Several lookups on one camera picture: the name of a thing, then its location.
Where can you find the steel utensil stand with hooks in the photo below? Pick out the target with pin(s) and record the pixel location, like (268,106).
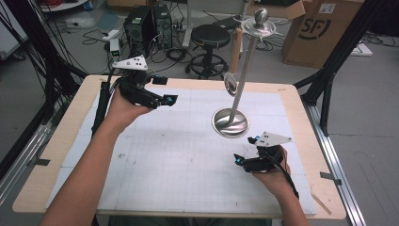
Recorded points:
(231,124)

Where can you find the white grid mat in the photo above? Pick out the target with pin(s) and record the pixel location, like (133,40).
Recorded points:
(188,157)

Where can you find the aluminium rail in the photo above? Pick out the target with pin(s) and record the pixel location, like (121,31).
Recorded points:
(19,169)
(338,166)

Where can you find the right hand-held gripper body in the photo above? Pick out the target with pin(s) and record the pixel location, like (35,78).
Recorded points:
(263,163)

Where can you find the person's right hand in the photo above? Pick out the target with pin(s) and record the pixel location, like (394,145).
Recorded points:
(273,180)

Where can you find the person's left hand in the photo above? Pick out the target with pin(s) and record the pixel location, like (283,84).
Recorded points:
(122,113)

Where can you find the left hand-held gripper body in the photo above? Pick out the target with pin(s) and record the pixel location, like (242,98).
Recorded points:
(135,88)

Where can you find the white power adapter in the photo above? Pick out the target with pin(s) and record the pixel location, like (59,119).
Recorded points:
(362,50)

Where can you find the black tape piece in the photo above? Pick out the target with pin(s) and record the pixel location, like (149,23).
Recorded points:
(329,177)
(39,162)

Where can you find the white desk leg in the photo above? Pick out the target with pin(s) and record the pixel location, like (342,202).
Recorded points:
(244,12)
(188,25)

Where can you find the black round stool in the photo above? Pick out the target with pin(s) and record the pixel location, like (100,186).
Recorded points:
(210,36)

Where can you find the small device with green display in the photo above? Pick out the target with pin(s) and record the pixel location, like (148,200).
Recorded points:
(115,48)

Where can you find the large closed cardboard box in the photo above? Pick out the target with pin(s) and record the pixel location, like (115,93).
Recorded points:
(316,34)

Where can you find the white power strip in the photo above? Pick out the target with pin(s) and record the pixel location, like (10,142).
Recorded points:
(111,34)

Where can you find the black metal frame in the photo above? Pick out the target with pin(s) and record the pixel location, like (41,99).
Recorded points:
(338,53)
(47,62)

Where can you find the black computer tower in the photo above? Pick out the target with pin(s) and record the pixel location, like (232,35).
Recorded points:
(163,25)
(138,28)

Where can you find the thin wooden strip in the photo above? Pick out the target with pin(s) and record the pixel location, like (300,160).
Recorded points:
(321,204)

